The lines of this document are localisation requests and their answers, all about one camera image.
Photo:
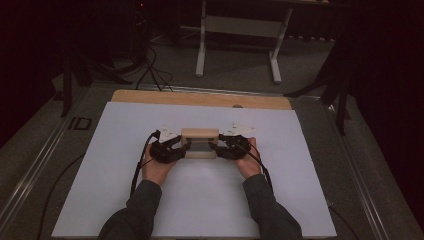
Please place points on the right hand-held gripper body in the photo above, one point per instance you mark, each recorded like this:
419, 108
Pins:
236, 148

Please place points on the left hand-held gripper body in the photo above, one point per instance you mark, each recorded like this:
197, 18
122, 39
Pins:
165, 151

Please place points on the wooden picture frame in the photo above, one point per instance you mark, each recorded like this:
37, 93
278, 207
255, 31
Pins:
200, 133

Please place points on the person's left hand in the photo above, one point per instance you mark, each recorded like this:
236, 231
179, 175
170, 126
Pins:
155, 171

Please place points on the person's right hand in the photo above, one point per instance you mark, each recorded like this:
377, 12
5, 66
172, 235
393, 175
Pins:
250, 166

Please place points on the black metal stand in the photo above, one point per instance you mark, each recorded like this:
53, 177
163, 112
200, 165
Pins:
66, 86
340, 100

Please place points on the metal floor rail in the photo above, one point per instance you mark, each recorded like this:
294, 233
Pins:
200, 89
36, 166
360, 180

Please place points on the white metal desk frame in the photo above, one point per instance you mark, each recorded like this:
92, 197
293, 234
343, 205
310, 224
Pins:
200, 50

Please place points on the black rectangular floor bracket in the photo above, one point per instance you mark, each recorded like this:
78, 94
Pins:
71, 123

